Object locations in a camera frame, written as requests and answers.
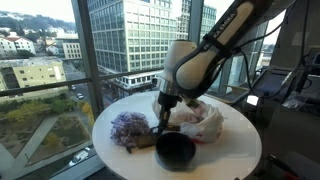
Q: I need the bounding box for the black bowl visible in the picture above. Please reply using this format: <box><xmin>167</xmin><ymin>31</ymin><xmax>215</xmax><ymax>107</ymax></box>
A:
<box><xmin>155</xmin><ymin>132</ymin><xmax>196</xmax><ymax>171</ymax></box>

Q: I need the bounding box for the white red plastic bag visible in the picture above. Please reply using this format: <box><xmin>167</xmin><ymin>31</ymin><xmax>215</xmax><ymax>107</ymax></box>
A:
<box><xmin>167</xmin><ymin>100</ymin><xmax>224</xmax><ymax>144</ymax></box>

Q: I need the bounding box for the white round table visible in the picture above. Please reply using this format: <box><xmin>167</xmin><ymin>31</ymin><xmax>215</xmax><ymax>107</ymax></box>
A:
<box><xmin>92</xmin><ymin>91</ymin><xmax>262</xmax><ymax>180</ymax></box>

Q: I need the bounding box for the grey desk with equipment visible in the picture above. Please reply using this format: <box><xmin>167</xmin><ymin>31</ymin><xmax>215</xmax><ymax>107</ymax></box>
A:
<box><xmin>263</xmin><ymin>47</ymin><xmax>320</xmax><ymax>164</ymax></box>

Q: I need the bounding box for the purple patterned clothing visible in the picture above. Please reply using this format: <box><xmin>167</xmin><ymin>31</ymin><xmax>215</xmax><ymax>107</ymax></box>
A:
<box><xmin>110</xmin><ymin>111</ymin><xmax>150</xmax><ymax>147</ymax></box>

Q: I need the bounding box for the computer monitor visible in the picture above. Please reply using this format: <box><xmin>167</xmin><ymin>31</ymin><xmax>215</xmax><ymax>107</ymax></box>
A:
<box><xmin>250</xmin><ymin>68</ymin><xmax>294</xmax><ymax>102</ymax></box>

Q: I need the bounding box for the brown board eraser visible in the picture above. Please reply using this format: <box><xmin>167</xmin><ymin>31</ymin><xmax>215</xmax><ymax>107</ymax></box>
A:
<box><xmin>136</xmin><ymin>133</ymin><xmax>159</xmax><ymax>149</ymax></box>

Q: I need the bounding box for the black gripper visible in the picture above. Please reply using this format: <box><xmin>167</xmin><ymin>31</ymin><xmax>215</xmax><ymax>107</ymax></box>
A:
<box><xmin>150</xmin><ymin>92</ymin><xmax>182</xmax><ymax>134</ymax></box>

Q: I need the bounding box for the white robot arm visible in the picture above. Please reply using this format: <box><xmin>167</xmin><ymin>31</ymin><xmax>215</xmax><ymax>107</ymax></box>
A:
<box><xmin>157</xmin><ymin>0</ymin><xmax>298</xmax><ymax>133</ymax></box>

